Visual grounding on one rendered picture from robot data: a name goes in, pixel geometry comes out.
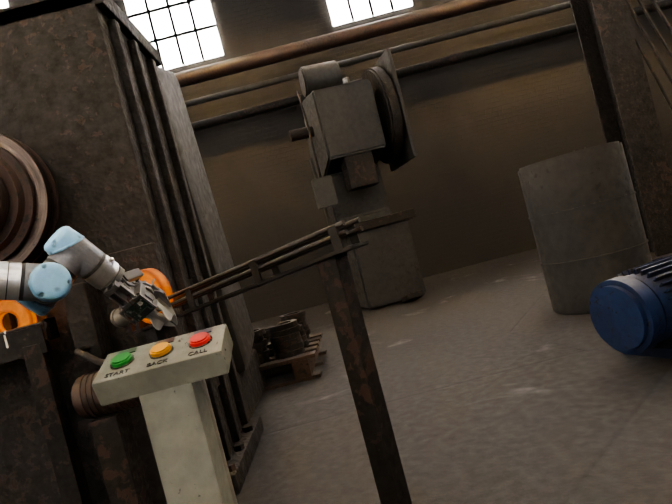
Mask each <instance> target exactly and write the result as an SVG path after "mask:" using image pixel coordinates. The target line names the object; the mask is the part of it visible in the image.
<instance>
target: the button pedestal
mask: <svg viewBox="0 0 672 504"><path fill-rule="evenodd" d="M209 334H210V337H211V339H210V340H209V341H208V342H207V343H205V344H203V345H201V346H197V347H192V346H190V344H189V340H190V338H191V337H192V336H193V335H194V332H191V333H187V334H183V335H180V336H176V337H175V339H174V342H171V343H170V344H171V346H172V349H171V350H170V351H169V352H168V353H166V354H165V355H162V356H159V357H151V355H150V350H151V348H152V347H153V346H155V345H156V343H157V342H158V341H157V342H153V343H149V344H145V345H141V346H138V347H137V350H136V352H132V353H131V354H132V356H133V359H132V360H131V361H130V362H129V363H127V364H126V365H124V366H121V367H117V368H114V367H112V366H111V364H110V362H111V360H112V358H113V357H115V356H116V355H118V353H119V352H120V351H118V352H115V353H111V354H108V355H107V357H106V359H105V361H104V362H103V364H102V366H101V368H100V370H99V372H98V373H97V375H96V377H95V379H94V381H93V383H92V387H93V389H94V392H95V394H96V396H97V398H98V400H99V402H100V405H101V406H105V405H109V404H113V403H117V402H121V401H124V400H128V399H132V398H136V397H139V399H140V403H141V406H142V410H143V414H144V418H145V421H146V425H147V429H148V433H149V436H150V440H151V444H152V448H153V452H154V455H155V459H156V463H157V467H158V470H159V474H160V478H161V482H162V486H163V489H164V493H165V497H166V501H167V504H234V501H233V497H232V494H231V490H230V486H229V482H228V478H227V475H226V471H225V467H224V463H223V460H222V456H221V452H220V448H219V444H218V441H217V437H216V433H215V429H214V425H213V422H212V418H211V414H210V410H209V406H208V403H207V399H206V395H205V391H204V388H203V384H202V380H204V379H208V378H212V377H216V376H220V375H224V374H227V373H229V369H230V363H231V356H232V349H233V341H232V338H231V335H230V333H229V330H228V327H227V325H226V324H222V325H218V326H214V327H212V332H209Z"/></svg>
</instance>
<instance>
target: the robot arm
mask: <svg viewBox="0 0 672 504"><path fill-rule="evenodd" d="M44 250H45V251H46V252H47V254H48V255H49V256H48V257H47V259H46V260H45V261H44V262H43V263H42V264H36V263H22V262H6V261H0V300H16V301H17V302H18V303H20V304H21V305H22V306H24V307H25V308H27V309H28V310H30V311H32V312H33V313H35V314H37V315H39V316H45V315H46V314H47V313H48V312H49V311H50V310H51V309H52V308H54V306H55V304H56V303H57V301H59V300H61V299H63V298H64V297H65V296H66V295H67V294H68V293H69V291H70V289H71V285H72V283H73V282H74V281H75V279H76V278H77V276H80V277H81V278H83V279H84V280H85V281H87V282H88V283H89V284H91V285H92V286H93V287H95V288H96V289H99V290H101V291H102V292H103V294H104V295H105V296H106V297H108V298H109V299H110V300H112V301H113V302H115V303H116V304H117V305H119V312H118V314H120V315H121V316H122V317H124V318H125V319H127V320H128V321H129V322H131V323H132V324H133V325H135V326H136V322H138V323H139V322H141V321H142V320H143V319H144V318H145V319H149V320H150V321H151V323H152V325H153V327H154V328H155V329H156V330H161V328H162V326H163V325H164V326H176V325H177V324H178V323H177V317H176V314H175V311H174V309H173V307H172V305H171V303H170V301H169V299H168V297H167V295H166V293H165V292H164V291H163V290H162V289H160V288H158V287H156V286H155V284H152V285H151V284H149V283H146V281H141V280H140V278H141V277H142V276H143V275H144V274H143V273H142V271H141V270H140V269H139V268H136V269H133V270H130V271H127V272H125V269H123V268H122V267H121V266H119V264H118V263H117V262H115V261H114V258H113V257H111V258H110V257H109V256H108V255H106V254H105V253H104V252H103V251H101V250H100V249H99V248H98V247H96V246H95V245H94V244H92V243H91V242H90V241H89V240H87V239H86V238H85V236H83V235H81V234H80V233H78V232H77V231H75V230H74V229H72V228H71V227H69V226H64V227H61V228H60V229H58V230H57V231H56V232H55V233H54V234H53V235H52V236H51V237H50V238H49V239H48V241H47V242H46V244H45V246H44ZM156 309H159V310H161V311H162V313H163V314H162V313H159V312H157V311H156ZM124 313H125V314H126V315H128V316H129V317H130V318H132V321H131V320H130V319H128V318H127V317H126V316H124Z"/></svg>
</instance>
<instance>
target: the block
mask: <svg viewBox="0 0 672 504"><path fill-rule="evenodd" d="M62 300H63V303H64V307H65V311H66V315H67V319H68V322H69V326H70V330H71V334H72V337H73V341H74V345H75V349H76V348H79V347H82V346H85V345H88V346H89V348H90V350H89V351H88V353H90V354H92V355H94V356H96V357H98V358H102V357H104V356H106V355H108V354H110V353H112V352H113V346H112V343H111V339H110V335H109V331H108V328H107V324H106V320H105V316H104V313H103V309H102V305H101V301H100V297H99V294H98V290H97V289H96V288H95V287H93V286H92V285H91V284H89V283H88V282H81V283H77V284H73V285H71V289H70V291H69V293H68V294H67V295H66V296H65V297H64V298H63V299H62Z"/></svg>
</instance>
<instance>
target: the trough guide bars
mask: <svg viewBox="0 0 672 504"><path fill-rule="evenodd" d="M359 222H361V219H360V218H359V217H357V218H355V219H352V220H350V221H348V222H345V221H344V220H342V221H339V222H337V223H335V224H332V225H330V226H328V227H325V228H323V229H321V230H319V231H316V232H314V233H312V234H309V235H307V236H305V237H302V238H300V239H298V240H295V241H293V242H291V243H289V244H286V245H284V246H282V247H279V248H277V249H275V250H272V251H270V252H268V253H265V254H263V255H261V256H259V257H256V258H254V259H252V260H249V261H247V262H245V263H242V264H240V265H238V266H235V267H233V268H231V269H229V270H226V271H224V272H222V273H219V274H217V275H215V276H212V277H210V278H208V279H205V280H203V281H201V282H199V283H196V284H194V285H192V286H189V287H187V288H185V289H182V290H180V291H178V292H175V293H173V294H171V295H169V296H167V297H168V299H169V300H170V299H173V302H171V305H172V307H173V308H176V307H178V306H180V305H183V304H185V303H188V304H189V307H190V310H191V311H194V310H197V309H196V306H197V305H196V303H195V299H198V298H200V297H202V296H205V295H207V296H208V299H209V301H211V300H213V299H216V297H215V295H214V292H215V291H217V290H220V289H222V288H224V287H227V286H229V285H232V284H234V283H237V282H239V281H242V280H244V279H246V278H249V277H251V276H253V279H254V281H255V284H256V286H258V285H260V284H263V282H262V280H263V279H262V276H261V272H263V271H266V270H268V269H271V270H272V273H273V275H276V274H279V273H281V271H280V268H279V265H281V264H283V263H285V262H288V261H290V260H293V259H295V258H298V257H300V256H303V255H305V254H307V253H310V252H312V251H315V250H317V249H320V248H322V247H325V246H327V245H329V244H332V245H333V247H334V250H335V253H336V255H337V254H339V253H342V252H344V249H343V248H344V246H343V243H342V239H344V238H347V237H349V238H350V241H351V244H356V243H360V242H361V240H360V238H359V235H358V233H359V232H361V231H363V230H364V228H363V226H359V227H357V228H356V227H355V224H357V223H359ZM345 228H346V229H345ZM343 229H345V230H343ZM340 230H342V231H340ZM338 231H340V232H338ZM328 235H329V236H328ZM326 236H328V237H326ZM324 237H326V238H324ZM321 238H323V239H321ZM319 239H321V240H319ZM316 240H319V241H316ZM314 241H316V242H314ZM312 242H314V243H312ZM309 243H311V244H309ZM307 244H309V245H307ZM305 245H307V246H305ZM302 246H304V247H302ZM300 247H302V248H300ZM297 248H299V249H297ZM295 249H297V250H295ZM293 250H295V251H293ZM290 251H292V252H290ZM288 252H290V253H288ZM286 253H288V254H286ZM283 254H285V255H283ZM281 255H283V256H281ZM278 256H280V257H278ZM276 257H278V258H276ZM267 261H269V262H267ZM264 262H266V263H264ZM262 263H264V264H262ZM259 264H261V265H259ZM258 265H259V266H258ZM248 269H250V270H248ZM245 270H247V271H245ZM243 271H245V272H243ZM241 272H242V273H241ZM238 273H240V274H238ZM236 274H238V275H236ZM233 275H235V276H233ZM231 276H233V277H231ZM229 277H230V278H229ZM226 278H228V279H226ZM224 279H226V280H224ZM222 280H223V281H222ZM219 281H221V282H219ZM217 282H219V283H217ZM214 283H216V284H214ZM212 284H214V285H212ZM203 288H204V289H203ZM200 289H202V290H200ZM198 290H200V291H198ZM195 291H197V292H195ZM193 292H195V293H193ZM184 296H185V297H184ZM181 297H183V298H181ZM179 298H181V299H179ZM176 299H178V300H176ZM174 300H176V301H174ZM134 326H135V325H134ZM141 328H142V327H141V324H140V322H139V323H138V322H136V326H135V329H136V332H137V333H138V332H141Z"/></svg>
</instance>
